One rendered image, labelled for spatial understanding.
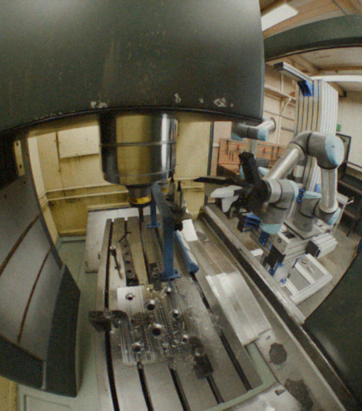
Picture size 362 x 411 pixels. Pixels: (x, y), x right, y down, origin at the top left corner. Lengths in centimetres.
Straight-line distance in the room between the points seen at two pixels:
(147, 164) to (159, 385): 61
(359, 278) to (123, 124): 81
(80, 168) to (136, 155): 120
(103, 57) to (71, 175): 130
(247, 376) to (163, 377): 26
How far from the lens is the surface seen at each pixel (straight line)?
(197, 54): 27
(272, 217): 60
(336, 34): 87
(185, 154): 145
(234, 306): 95
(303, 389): 105
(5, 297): 58
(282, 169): 73
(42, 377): 79
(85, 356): 101
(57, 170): 153
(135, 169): 28
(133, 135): 28
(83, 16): 31
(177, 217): 61
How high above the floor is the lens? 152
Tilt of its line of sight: 26 degrees down
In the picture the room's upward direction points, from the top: 2 degrees clockwise
